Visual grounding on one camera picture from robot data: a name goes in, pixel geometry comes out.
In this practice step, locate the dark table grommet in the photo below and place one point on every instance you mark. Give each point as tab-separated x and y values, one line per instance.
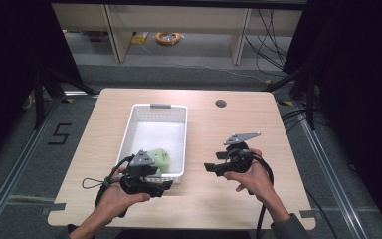
221	103

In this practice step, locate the black curtain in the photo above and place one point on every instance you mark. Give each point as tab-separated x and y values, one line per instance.
13	66
358	83

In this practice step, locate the plain green fluffy sock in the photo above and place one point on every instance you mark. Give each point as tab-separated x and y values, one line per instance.
160	160

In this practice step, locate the black metal stand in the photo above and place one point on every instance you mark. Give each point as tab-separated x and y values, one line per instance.
41	96
306	96

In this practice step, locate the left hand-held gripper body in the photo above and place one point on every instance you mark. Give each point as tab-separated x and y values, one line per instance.
139	172

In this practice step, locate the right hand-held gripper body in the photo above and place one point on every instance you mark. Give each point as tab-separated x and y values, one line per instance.
240	156

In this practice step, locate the white plastic basket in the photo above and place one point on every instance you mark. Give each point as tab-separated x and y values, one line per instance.
154	139

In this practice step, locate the yellow packet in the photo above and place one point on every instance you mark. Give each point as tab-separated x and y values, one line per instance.
140	38

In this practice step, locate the person's right hand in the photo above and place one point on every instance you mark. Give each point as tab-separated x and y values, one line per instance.
253	181

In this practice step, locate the person's left hand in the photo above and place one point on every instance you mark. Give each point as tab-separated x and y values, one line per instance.
119	199

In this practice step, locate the grey tape piece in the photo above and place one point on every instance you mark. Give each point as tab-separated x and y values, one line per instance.
307	213
54	207

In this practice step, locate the aluminium floor rail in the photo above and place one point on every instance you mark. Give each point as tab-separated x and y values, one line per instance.
331	176
16	166

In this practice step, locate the beige shelf frame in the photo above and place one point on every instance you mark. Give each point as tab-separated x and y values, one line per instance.
179	16

